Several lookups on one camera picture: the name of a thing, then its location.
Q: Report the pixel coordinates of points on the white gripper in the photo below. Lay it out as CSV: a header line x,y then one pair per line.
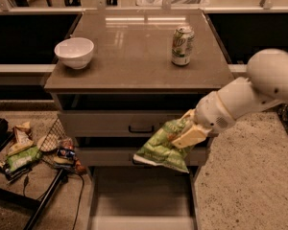
x,y
210,111

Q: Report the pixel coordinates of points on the green jalapeno chip bag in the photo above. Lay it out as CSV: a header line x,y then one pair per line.
x,y
159,151

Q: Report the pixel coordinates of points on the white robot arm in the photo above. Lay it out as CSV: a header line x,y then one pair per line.
x,y
265,85

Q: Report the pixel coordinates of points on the grey drawer cabinet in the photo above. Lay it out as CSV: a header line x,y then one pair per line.
x,y
133,55

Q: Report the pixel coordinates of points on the bottom grey drawer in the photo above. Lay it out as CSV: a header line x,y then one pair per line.
x,y
142,198

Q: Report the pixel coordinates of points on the grey drawer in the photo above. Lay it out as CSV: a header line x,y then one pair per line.
x,y
142,198
121,115
119,151

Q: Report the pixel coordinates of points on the middle grey drawer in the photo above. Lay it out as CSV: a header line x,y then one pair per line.
x,y
119,151

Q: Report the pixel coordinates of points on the top grey drawer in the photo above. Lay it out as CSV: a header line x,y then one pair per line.
x,y
121,115

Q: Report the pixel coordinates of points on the white brown chip bag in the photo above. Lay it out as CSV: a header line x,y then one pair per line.
x,y
22,139

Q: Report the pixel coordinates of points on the light green snack bag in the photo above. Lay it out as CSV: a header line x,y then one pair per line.
x,y
23,158

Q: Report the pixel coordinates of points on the green white soda can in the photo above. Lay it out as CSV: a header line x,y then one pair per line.
x,y
182,45

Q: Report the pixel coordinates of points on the blue snack package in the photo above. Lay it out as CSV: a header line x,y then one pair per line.
x,y
68,154

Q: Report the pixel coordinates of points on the white ceramic bowl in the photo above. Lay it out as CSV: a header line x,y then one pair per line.
x,y
75,52

